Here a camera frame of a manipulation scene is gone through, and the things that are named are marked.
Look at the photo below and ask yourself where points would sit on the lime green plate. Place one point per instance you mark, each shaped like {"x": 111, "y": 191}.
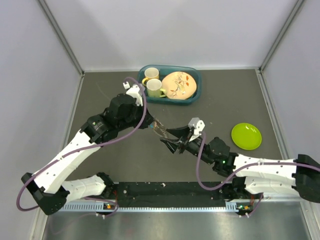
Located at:
{"x": 246, "y": 136}

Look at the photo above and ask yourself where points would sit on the floral peach plate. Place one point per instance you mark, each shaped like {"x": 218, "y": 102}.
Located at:
{"x": 179, "y": 85}

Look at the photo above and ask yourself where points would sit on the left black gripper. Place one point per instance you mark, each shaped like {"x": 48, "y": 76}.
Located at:
{"x": 149, "y": 120}

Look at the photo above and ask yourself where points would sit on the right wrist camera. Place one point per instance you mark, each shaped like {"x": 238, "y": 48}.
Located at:
{"x": 197, "y": 125}

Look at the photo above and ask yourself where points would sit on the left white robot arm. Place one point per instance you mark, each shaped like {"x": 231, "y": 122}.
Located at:
{"x": 49, "y": 186}

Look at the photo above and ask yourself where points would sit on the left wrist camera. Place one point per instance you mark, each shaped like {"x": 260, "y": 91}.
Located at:
{"x": 135, "y": 92}

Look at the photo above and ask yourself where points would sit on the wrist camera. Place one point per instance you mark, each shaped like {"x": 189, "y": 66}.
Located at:
{"x": 197, "y": 125}
{"x": 135, "y": 92}

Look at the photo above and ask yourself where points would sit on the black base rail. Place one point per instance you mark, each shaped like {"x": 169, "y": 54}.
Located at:
{"x": 166, "y": 197}

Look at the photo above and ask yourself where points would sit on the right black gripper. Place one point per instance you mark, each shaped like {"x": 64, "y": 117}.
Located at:
{"x": 185, "y": 135}

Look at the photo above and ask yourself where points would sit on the rear yellow mug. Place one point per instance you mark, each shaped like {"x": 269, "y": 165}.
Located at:
{"x": 150, "y": 73}

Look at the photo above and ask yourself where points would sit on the teal plastic tub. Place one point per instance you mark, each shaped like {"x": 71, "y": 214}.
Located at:
{"x": 164, "y": 71}

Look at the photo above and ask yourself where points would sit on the front yellow-green mug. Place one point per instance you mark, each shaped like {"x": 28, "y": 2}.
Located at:
{"x": 154, "y": 89}

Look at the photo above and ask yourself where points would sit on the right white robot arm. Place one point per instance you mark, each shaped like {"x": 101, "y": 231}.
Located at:
{"x": 298, "y": 176}

